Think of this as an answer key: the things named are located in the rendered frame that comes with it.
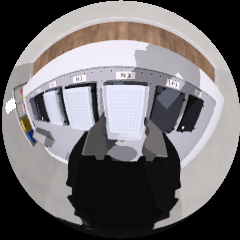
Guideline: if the grey operator panel with coloured keys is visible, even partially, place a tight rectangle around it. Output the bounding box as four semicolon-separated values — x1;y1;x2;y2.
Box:
33;128;56;148

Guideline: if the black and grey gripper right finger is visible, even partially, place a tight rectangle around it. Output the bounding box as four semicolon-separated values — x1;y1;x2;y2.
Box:
142;117;181;190

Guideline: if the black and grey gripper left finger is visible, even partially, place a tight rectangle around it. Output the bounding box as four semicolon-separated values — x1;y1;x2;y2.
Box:
66;116;108;187

